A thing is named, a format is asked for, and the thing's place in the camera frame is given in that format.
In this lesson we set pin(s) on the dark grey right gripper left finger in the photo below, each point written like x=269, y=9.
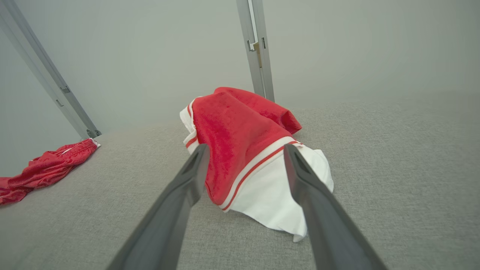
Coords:
x=165, y=221

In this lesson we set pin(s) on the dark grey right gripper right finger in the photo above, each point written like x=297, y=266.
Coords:
x=330, y=225

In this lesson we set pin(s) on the red garment with black lettering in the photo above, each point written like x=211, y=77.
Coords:
x=232, y=131

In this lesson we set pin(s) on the red mesh shorts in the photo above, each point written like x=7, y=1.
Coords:
x=45, y=168

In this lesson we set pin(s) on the grey metal double post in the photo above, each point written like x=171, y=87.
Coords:
x=264, y=82

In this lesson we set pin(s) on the grey metal post with bracket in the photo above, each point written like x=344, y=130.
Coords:
x=48, y=71

